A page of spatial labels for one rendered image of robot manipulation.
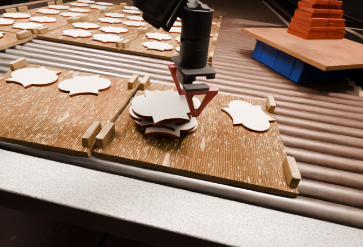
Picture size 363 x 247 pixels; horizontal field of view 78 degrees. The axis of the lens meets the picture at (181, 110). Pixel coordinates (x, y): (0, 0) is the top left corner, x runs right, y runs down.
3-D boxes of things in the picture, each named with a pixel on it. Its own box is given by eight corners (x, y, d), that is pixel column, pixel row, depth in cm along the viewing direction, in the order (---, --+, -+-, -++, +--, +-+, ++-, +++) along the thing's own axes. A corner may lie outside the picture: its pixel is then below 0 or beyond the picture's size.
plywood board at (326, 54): (410, 64, 91) (412, 59, 90) (324, 71, 74) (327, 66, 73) (311, 31, 130) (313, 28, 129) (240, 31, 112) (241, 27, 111)
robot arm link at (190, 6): (183, 2, 37) (217, 5, 37) (181, -2, 43) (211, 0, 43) (180, 45, 41) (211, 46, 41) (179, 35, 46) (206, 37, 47)
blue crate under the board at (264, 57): (348, 78, 99) (360, 57, 94) (296, 84, 88) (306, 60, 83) (296, 54, 123) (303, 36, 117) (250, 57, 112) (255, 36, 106)
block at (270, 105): (273, 113, 65) (276, 105, 63) (267, 112, 65) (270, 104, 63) (270, 103, 70) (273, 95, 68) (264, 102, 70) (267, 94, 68)
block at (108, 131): (103, 149, 46) (102, 139, 45) (95, 147, 46) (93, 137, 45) (115, 132, 51) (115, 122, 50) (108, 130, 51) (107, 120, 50)
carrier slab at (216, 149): (296, 198, 42) (299, 193, 41) (93, 156, 46) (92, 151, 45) (268, 106, 71) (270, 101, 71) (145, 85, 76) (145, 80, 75)
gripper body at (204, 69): (197, 62, 52) (201, 29, 48) (215, 81, 43) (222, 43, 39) (170, 64, 50) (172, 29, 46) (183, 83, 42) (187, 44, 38)
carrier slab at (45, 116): (88, 158, 46) (87, 152, 45) (-89, 125, 49) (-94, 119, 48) (140, 85, 75) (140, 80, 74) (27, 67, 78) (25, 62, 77)
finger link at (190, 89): (201, 103, 52) (207, 65, 47) (214, 121, 46) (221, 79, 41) (173, 106, 50) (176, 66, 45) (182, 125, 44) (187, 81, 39)
